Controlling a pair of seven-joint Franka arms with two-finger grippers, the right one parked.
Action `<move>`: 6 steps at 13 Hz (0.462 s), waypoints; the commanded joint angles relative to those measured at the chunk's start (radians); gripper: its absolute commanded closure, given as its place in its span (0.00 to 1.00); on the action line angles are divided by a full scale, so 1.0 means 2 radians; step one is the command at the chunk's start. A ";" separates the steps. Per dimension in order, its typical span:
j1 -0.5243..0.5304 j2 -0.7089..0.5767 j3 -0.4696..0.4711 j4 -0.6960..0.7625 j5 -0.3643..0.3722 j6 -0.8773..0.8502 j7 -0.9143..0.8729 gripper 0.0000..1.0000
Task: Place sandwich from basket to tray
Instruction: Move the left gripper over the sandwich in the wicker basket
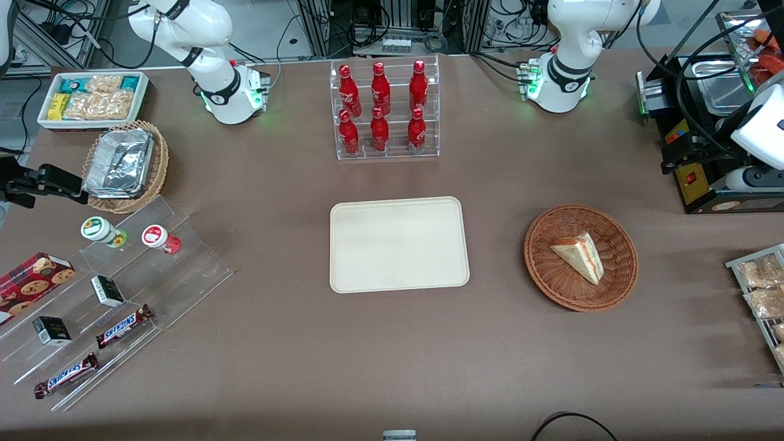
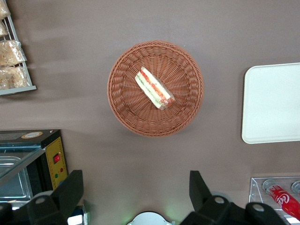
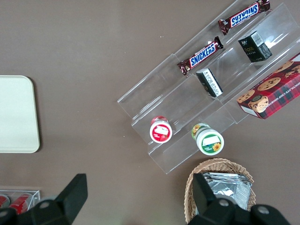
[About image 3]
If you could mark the silver foil packets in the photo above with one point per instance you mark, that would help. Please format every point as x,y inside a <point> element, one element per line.
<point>229,189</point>

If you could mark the clear acrylic stepped shelf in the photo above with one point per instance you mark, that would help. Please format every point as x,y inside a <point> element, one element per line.
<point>164,93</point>

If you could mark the red lid yogurt cup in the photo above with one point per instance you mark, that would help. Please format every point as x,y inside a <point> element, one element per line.
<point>161,132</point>

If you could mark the cream rectangular serving tray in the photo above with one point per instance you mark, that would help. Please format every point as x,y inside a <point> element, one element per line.
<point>16,112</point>

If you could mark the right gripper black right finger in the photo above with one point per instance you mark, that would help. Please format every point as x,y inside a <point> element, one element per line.
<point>206,206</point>

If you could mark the green lid yogurt cup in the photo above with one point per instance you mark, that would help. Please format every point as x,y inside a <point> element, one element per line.
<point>209,141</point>

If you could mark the light wicker basket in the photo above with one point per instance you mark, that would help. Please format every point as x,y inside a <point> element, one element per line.
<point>222,162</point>

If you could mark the small black carton box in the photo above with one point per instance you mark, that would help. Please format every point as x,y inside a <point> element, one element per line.
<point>253,49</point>
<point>211,83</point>

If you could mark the red plaid cookie box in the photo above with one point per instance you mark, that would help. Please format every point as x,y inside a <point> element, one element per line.
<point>274,91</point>

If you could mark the Snickers chocolate bar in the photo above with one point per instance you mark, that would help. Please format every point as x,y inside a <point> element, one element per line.
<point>243,15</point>
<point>202,55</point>

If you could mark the red Coca-Cola bottle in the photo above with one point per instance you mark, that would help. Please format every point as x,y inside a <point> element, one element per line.
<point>3,201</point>
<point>20,201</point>

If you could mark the clear acrylic bottle rack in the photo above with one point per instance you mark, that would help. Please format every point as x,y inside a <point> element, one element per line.
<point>35,194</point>

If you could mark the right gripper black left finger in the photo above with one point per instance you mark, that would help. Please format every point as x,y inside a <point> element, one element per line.
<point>70,199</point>

